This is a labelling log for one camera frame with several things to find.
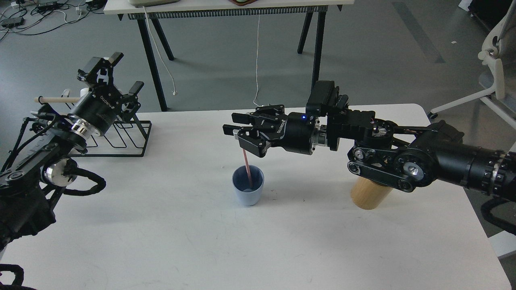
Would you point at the white table edge corner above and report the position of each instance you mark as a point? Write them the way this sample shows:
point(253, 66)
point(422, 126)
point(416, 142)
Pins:
point(503, 243)

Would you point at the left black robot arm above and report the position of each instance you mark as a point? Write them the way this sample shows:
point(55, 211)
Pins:
point(40, 170)

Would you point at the blue plastic cup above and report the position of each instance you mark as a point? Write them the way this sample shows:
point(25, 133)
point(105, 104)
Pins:
point(248, 189)

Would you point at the white mug on rack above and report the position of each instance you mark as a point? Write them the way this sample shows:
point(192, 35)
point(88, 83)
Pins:
point(84, 92)

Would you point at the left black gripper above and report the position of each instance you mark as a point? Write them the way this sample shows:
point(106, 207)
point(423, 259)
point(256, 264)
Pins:
point(97, 111)

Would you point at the white office chair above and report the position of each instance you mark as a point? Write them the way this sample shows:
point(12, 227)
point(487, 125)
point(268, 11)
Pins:
point(498, 54)

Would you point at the white background table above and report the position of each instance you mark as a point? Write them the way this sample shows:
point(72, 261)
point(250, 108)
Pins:
point(219, 8)

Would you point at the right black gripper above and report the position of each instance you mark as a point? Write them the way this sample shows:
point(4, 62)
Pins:
point(271, 127)

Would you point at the bamboo cylinder holder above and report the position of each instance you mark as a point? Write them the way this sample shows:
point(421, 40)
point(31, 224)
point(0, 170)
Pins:
point(367, 194)

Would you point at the black wire dish rack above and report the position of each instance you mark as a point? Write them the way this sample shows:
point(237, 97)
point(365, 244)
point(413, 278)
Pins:
point(123, 139)

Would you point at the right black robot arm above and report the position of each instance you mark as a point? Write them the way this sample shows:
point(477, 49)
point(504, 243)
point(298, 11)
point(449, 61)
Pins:
point(401, 157)

